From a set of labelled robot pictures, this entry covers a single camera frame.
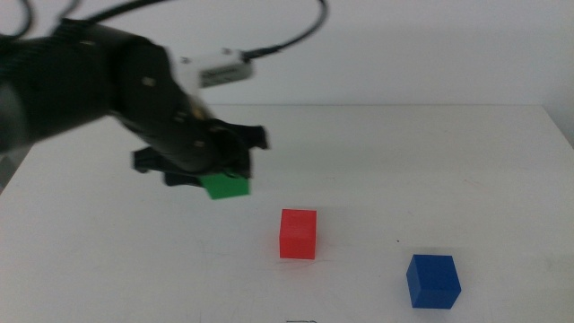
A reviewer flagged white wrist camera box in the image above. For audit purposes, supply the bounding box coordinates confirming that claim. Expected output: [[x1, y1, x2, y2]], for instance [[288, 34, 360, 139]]
[[172, 47, 255, 98]]

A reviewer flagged black camera cable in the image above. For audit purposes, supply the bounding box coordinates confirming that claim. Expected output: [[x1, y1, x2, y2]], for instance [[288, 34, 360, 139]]
[[83, 0, 329, 62]]

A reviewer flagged red cube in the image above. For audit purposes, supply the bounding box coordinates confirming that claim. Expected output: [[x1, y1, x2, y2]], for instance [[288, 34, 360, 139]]
[[279, 208, 317, 260]]

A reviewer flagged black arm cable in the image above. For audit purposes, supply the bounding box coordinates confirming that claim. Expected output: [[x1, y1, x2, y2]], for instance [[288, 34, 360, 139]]
[[0, 0, 35, 40]]

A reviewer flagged green cube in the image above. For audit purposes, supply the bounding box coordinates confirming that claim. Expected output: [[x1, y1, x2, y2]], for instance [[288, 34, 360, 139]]
[[199, 172, 251, 201]]

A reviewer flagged blue cube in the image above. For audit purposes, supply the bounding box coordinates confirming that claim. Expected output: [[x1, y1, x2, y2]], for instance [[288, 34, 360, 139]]
[[405, 254, 462, 310]]

